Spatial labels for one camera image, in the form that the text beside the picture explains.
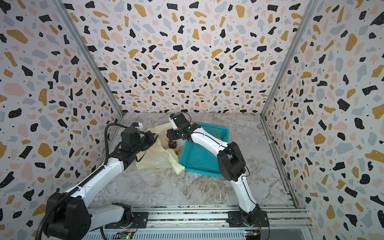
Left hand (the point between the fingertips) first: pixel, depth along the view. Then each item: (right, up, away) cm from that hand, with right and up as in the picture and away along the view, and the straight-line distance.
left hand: (158, 131), depth 81 cm
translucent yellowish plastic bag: (0, -13, +2) cm, 13 cm away
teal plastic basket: (+20, -17, +17) cm, 31 cm away
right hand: (+3, 0, +8) cm, 9 cm away
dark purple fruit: (+4, -9, +18) cm, 21 cm away
